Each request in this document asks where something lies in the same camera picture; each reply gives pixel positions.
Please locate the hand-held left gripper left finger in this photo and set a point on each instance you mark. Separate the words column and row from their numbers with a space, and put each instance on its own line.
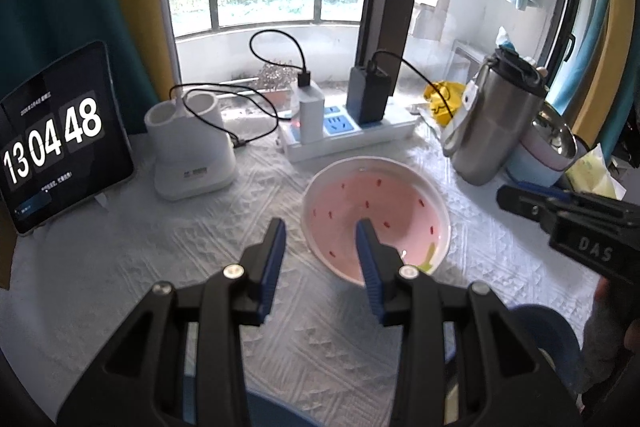
column 270, row 267

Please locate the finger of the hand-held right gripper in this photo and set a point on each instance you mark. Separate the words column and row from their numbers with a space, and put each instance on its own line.
column 545, row 188
column 525, row 206

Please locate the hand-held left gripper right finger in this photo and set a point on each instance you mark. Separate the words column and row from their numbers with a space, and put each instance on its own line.
column 372, row 277

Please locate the pink watermelon print bowl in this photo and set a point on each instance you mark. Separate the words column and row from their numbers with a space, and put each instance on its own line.
column 380, row 192

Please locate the large blue bowl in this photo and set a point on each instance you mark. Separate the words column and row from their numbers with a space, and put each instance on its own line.
column 550, row 342

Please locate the person's right hand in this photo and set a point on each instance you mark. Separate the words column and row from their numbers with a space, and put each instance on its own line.
column 612, row 322

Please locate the steel bowl with pastel shell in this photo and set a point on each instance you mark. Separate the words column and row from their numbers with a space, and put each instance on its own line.
column 540, row 157

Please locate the yellow-green tissue pack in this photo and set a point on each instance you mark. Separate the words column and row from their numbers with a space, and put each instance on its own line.
column 595, row 172

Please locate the stainless steel tumbler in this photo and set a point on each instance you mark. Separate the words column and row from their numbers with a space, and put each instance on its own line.
column 495, row 122

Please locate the yellow plastic bag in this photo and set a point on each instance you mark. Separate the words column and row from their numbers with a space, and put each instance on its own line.
column 440, row 102

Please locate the white double cup holder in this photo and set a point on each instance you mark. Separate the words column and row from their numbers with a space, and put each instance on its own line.
column 192, row 152

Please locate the white power strip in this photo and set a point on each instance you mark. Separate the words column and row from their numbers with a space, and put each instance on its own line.
column 350, row 134

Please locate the white textured tablecloth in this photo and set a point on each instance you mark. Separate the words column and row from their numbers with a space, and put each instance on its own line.
column 125, row 267

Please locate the white charger block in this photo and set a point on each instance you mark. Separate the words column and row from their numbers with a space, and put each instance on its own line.
column 310, row 117

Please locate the black charger block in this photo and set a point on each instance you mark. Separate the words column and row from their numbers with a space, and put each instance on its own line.
column 369, row 94

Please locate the potted plant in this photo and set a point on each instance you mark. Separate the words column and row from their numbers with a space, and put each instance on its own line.
column 276, row 79

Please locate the black tablet with clock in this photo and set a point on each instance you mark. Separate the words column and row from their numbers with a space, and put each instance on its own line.
column 50, row 142

